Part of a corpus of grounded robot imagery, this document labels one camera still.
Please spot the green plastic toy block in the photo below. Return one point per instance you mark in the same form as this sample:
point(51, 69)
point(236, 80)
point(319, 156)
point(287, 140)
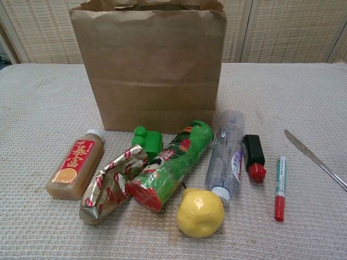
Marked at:
point(151, 142)

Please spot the black sauce bottle red cap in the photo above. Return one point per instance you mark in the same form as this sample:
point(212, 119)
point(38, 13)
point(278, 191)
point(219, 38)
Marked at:
point(253, 151)

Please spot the silver table knife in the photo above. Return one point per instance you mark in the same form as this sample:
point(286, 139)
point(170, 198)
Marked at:
point(303, 150)

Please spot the gold foil snack packet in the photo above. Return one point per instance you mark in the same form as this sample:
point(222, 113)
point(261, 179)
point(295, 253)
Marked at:
point(108, 187)

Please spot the green chips can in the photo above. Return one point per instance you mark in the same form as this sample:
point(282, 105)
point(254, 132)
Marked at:
point(173, 165)

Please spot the clear plastic water bottle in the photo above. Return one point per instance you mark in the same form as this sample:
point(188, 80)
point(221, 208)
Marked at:
point(225, 157)

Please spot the brown paper bag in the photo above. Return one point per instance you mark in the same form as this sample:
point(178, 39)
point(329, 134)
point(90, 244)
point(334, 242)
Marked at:
point(151, 67)

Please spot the white marker with red cap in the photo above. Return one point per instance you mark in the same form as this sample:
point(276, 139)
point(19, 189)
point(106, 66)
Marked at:
point(281, 184)

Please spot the bamboo folding screen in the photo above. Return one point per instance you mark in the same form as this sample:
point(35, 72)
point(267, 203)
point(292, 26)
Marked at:
point(40, 27)

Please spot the yellow toy pear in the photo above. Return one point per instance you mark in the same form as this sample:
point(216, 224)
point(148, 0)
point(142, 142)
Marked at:
point(200, 214)

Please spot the white woven tablecloth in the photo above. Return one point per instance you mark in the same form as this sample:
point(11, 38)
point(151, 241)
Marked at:
point(40, 108)

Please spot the tea bottle with red label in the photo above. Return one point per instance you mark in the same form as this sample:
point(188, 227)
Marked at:
point(73, 165)

